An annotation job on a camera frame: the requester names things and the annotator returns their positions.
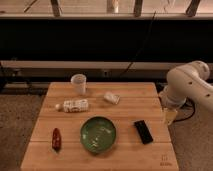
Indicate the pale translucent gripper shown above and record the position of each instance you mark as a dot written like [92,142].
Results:
[170,115]

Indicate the green ceramic bowl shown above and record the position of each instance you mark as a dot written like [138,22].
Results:
[98,134]

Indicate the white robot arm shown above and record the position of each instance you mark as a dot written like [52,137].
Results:
[186,81]

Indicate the white plastic bottle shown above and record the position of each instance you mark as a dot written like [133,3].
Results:
[73,106]

